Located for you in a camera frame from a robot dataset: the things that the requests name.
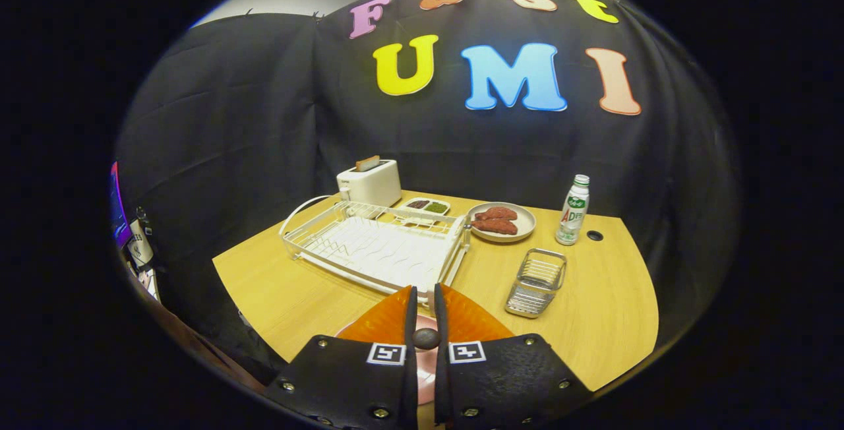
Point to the red meat piece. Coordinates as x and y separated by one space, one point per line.
498 213
494 226

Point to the white printed object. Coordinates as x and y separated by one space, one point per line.
140 248

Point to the white toaster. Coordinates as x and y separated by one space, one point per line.
372 187

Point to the purple lit screen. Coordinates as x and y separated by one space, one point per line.
119 209

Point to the white green label bottle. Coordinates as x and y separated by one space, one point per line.
572 215

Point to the white divided bean tray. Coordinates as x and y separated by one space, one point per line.
435 206

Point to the brown bread slice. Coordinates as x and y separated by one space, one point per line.
367 163

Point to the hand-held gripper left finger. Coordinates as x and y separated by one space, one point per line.
343 377

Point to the beige round plate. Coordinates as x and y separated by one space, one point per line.
526 222

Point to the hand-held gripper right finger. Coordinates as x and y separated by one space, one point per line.
508 377

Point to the pink plate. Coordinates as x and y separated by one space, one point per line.
425 370

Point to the white drip tray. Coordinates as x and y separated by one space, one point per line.
382 248

